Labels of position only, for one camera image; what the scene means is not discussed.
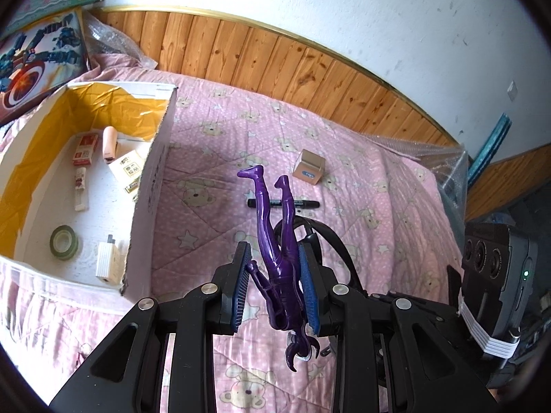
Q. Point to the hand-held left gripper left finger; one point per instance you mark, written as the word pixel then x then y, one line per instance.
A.
pixel 241 286

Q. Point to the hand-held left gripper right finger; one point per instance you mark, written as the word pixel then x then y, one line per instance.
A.
pixel 308 294

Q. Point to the purple plastic figurine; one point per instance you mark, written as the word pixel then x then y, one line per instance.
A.
pixel 280 266

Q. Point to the cardboard box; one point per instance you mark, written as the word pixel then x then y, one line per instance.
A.
pixel 142 206

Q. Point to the white charger plug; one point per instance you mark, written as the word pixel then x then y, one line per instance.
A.
pixel 107 262

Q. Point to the green tape roll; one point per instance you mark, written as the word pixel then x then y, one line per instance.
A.
pixel 64 243

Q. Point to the small clear glass bottle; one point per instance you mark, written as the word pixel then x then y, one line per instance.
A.
pixel 80 189

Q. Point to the pink stapler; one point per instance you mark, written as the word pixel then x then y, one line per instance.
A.
pixel 109 144

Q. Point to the black marker pen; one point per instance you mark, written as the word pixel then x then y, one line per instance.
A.
pixel 308 203

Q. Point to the pink bear-print blanket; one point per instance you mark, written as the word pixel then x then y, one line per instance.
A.
pixel 379 232

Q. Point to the clear bubble wrap sheet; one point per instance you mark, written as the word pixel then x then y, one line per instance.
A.
pixel 452 180
pixel 116 38

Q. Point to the small tan box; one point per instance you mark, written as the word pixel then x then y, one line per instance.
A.
pixel 308 165

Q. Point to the blue plastic strip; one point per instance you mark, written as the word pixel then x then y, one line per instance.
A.
pixel 490 146

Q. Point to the cream paper packet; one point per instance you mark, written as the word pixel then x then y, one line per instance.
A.
pixel 127 167

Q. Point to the small red packet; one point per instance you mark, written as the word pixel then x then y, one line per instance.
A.
pixel 85 149

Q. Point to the robot picture poster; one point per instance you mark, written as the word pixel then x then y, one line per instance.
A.
pixel 38 64

